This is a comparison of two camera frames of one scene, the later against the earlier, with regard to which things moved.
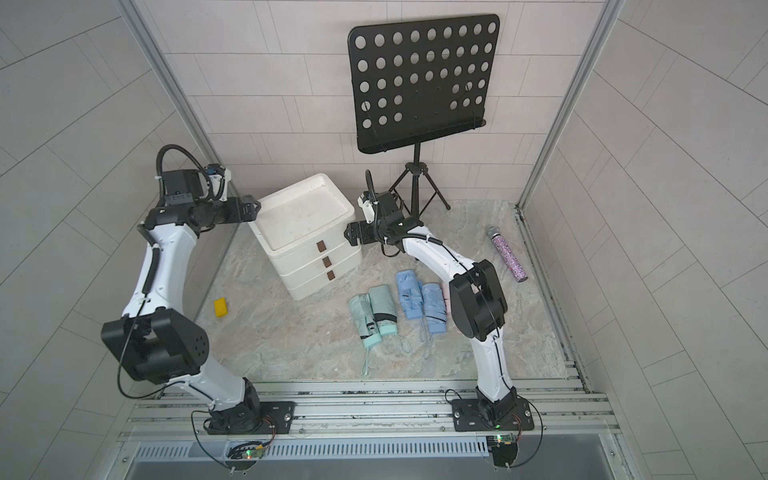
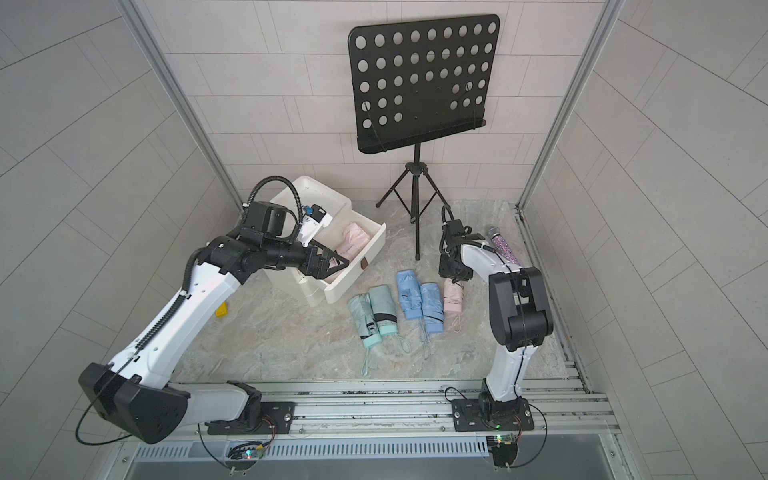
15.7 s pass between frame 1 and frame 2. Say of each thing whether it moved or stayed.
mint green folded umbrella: stayed
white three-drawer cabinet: moved
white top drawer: moved
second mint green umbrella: stayed
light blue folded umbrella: stayed
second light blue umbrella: stayed
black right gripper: moved
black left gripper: moved
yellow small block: stayed
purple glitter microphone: stayed
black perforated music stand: stayed
